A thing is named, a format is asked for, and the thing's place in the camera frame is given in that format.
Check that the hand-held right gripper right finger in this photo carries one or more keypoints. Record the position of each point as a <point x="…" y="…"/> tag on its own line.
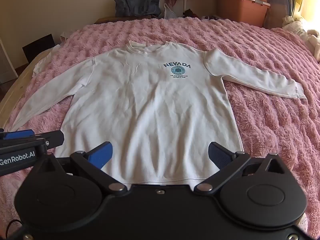
<point x="217" y="155"/>

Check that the white printed sweatshirt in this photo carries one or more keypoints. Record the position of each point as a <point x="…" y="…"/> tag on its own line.
<point x="150" y="110"/>

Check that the white plastic bag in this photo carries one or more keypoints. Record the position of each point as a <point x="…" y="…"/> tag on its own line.
<point x="172" y="11"/>

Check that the white plush bundle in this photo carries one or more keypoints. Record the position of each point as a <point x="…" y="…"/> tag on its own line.
<point x="300" y="27"/>

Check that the white cloth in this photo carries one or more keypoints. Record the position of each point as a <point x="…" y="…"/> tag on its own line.
<point x="46" y="57"/>

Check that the white door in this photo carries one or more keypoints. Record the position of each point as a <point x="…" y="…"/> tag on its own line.
<point x="6" y="60"/>

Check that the black flat panel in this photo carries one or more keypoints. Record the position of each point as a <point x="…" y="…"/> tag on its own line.
<point x="38" y="47"/>

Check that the wooden bedside bench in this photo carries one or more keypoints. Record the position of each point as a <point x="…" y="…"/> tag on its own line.
<point x="110" y="20"/>

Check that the pink fluffy blanket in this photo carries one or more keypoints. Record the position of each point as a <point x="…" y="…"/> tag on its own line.
<point x="270" y="120"/>

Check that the dark blue duffel bag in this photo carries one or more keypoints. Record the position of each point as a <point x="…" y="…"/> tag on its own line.
<point x="136" y="5"/>

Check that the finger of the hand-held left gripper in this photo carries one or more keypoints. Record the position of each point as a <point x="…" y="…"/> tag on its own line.
<point x="55" y="137"/>
<point x="18" y="134"/>

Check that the pink plastic storage box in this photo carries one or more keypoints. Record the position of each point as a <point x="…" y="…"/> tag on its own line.
<point x="240" y="10"/>

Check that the beige bed sheet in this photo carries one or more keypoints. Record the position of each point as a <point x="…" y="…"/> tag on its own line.
<point x="15" y="92"/>

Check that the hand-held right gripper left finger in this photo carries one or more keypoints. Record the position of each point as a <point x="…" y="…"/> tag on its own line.
<point x="100" y="156"/>

